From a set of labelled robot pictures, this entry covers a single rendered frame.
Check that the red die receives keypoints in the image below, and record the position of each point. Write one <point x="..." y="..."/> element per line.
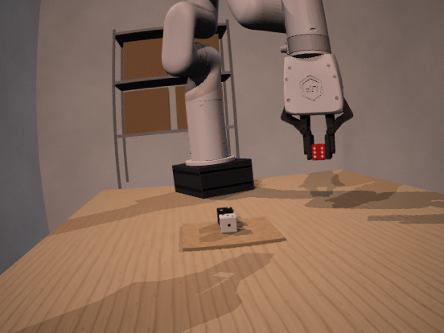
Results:
<point x="318" y="152"/>

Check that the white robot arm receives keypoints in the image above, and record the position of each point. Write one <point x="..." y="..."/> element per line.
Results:
<point x="306" y="30"/>

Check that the white die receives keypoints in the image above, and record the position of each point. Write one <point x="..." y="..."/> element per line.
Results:
<point x="228" y="223"/>

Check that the black die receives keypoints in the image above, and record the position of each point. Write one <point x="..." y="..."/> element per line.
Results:
<point x="223" y="211"/>

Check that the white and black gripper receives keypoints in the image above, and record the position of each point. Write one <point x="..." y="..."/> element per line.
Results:
<point x="311" y="87"/>

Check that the brown square mat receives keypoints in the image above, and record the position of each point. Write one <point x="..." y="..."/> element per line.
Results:
<point x="251" y="231"/>

